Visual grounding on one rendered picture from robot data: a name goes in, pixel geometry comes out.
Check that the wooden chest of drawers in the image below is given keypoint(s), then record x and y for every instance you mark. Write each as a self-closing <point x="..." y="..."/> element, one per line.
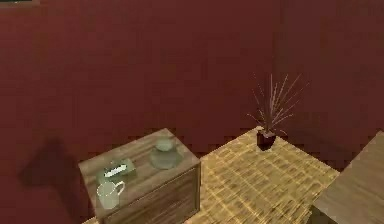
<point x="166" y="190"/>

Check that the dry house plant dark pot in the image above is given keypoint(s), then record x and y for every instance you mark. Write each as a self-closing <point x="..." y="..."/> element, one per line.
<point x="270" y="116"/>

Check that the pale green mug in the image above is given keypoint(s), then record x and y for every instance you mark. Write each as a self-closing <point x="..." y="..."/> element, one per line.
<point x="107" y="195"/>

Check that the wooden table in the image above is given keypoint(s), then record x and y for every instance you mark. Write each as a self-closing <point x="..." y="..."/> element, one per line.
<point x="358" y="190"/>

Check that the framed wall picture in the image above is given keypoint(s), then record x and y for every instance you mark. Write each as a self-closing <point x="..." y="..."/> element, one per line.
<point x="16" y="2"/>

